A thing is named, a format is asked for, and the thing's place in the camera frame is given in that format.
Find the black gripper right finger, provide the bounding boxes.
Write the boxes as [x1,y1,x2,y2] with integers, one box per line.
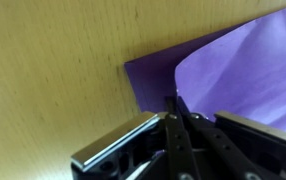
[177,95,286,180]

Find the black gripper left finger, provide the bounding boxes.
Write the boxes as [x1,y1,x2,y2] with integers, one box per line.
[70,95,201,180]

